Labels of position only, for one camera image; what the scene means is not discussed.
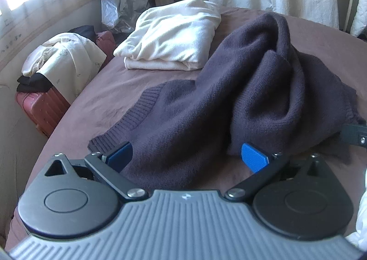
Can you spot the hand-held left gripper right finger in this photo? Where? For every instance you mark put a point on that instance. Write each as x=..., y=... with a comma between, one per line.
x=253, y=158

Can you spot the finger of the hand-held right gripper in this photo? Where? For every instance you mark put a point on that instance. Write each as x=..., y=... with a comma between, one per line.
x=353, y=133

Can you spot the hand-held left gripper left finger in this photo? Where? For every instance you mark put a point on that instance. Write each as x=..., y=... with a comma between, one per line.
x=120, y=156

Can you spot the dark purple knit sweater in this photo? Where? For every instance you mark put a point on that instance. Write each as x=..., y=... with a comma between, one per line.
x=200, y=105

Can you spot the white cloth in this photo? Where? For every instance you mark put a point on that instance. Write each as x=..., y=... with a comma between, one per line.
x=359, y=214

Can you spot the red hard-shell suitcase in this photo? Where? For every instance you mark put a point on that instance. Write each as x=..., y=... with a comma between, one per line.
x=43, y=107

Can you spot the cream printed cloth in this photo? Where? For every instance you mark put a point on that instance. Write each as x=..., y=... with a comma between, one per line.
x=71, y=62

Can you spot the maroon bag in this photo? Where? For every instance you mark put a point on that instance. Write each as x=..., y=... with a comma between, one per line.
x=106, y=41

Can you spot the black folded cloth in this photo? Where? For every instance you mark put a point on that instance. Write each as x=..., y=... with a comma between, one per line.
x=31, y=82

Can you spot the white hanging garment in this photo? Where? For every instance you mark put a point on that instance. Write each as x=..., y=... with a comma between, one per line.
x=359, y=10

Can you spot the folded cream white garment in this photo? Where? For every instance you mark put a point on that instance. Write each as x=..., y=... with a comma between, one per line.
x=169, y=36

